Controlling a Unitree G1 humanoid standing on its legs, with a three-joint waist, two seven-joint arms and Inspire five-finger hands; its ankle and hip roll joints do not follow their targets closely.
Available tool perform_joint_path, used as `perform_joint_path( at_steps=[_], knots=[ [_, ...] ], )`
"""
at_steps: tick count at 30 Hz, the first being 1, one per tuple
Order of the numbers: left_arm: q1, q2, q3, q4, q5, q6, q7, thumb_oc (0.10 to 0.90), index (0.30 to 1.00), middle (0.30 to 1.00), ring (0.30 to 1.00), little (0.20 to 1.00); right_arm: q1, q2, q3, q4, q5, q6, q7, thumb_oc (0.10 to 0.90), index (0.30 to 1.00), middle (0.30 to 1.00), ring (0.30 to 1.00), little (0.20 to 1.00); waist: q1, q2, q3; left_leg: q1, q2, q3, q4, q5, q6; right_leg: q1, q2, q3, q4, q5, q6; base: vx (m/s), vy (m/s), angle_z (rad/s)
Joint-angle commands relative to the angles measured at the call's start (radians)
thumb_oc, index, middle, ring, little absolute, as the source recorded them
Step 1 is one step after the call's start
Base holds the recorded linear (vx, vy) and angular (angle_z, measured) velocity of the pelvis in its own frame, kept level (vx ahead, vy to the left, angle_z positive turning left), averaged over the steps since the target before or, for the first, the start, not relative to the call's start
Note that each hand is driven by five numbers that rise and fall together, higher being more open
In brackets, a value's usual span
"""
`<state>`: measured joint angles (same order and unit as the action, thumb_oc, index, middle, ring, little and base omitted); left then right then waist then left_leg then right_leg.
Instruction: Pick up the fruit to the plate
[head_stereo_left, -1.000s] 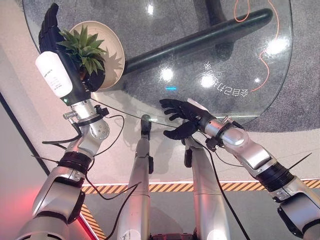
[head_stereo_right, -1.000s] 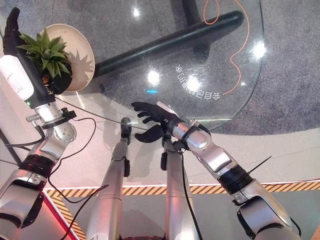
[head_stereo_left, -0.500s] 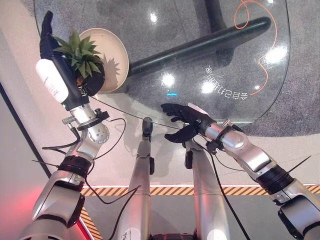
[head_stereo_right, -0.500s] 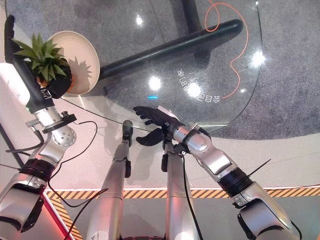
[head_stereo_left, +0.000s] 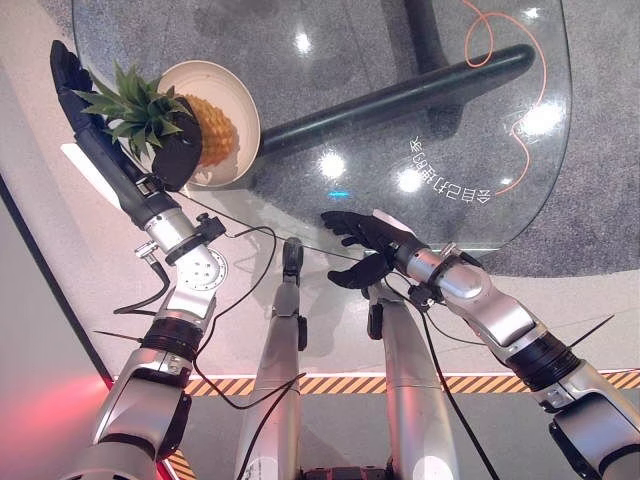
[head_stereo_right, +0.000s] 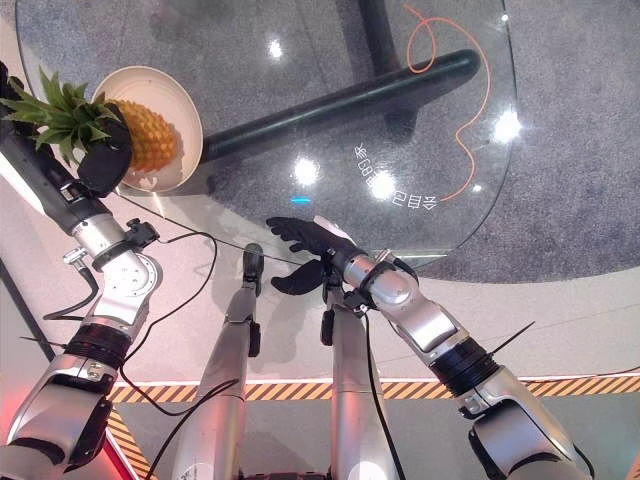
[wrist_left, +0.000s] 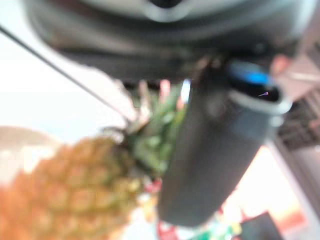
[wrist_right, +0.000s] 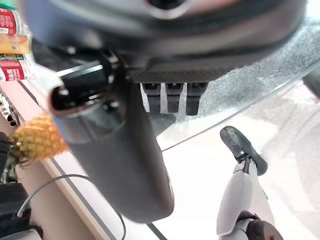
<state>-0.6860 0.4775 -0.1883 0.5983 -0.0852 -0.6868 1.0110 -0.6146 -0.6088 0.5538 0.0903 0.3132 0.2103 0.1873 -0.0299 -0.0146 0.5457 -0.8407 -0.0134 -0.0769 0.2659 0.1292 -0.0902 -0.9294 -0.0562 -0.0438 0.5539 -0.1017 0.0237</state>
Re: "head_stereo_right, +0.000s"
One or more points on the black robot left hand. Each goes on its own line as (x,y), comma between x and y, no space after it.
(102,167)

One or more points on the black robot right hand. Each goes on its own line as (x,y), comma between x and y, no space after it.
(312,237)

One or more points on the yellow pineapple with green crown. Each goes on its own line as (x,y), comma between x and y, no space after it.
(145,135)

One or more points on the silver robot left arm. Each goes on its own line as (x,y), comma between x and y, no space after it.
(75,380)

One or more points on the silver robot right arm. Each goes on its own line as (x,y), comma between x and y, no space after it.
(465,360)

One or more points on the cream round plate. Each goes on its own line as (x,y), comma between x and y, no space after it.
(175,110)

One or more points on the dark robot left foot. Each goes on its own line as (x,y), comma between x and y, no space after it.
(253,265)

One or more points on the black tubular table base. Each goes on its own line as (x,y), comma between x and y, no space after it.
(350,100)

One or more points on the silver robot right leg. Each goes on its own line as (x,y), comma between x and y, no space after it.
(352,390)

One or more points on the silver robot leg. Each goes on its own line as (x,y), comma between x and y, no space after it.
(352,390)
(225,390)

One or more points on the silver robot left leg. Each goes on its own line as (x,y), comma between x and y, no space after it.
(225,390)

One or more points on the black zip tie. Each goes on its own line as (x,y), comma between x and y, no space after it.
(510,337)

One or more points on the yellow black hazard tape strip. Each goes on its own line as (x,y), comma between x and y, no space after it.
(575,386)
(127,445)

